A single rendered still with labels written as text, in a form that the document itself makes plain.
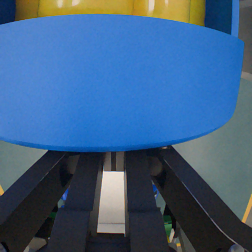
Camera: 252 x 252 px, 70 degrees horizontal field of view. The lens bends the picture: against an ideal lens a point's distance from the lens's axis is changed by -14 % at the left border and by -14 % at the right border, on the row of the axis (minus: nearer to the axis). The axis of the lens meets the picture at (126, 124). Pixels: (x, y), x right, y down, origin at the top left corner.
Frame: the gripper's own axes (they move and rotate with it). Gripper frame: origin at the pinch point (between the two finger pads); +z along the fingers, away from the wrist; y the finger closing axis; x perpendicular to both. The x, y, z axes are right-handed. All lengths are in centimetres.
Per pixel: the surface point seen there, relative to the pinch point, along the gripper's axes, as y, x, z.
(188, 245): 27, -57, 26
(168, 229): 17, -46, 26
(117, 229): 0.6, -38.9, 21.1
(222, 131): 79, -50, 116
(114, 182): -0.2, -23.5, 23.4
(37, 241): -21.6, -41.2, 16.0
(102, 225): -3.5, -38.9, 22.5
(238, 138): 96, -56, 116
